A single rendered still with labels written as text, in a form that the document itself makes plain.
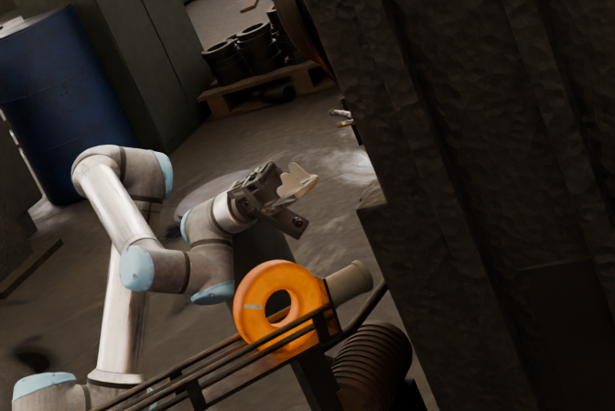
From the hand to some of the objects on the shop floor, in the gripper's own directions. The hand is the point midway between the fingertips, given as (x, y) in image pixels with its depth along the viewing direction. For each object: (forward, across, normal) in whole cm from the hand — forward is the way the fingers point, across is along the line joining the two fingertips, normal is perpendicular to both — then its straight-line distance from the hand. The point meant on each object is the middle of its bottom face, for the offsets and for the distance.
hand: (315, 182), depth 225 cm
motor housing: (-7, -33, +74) cm, 81 cm away
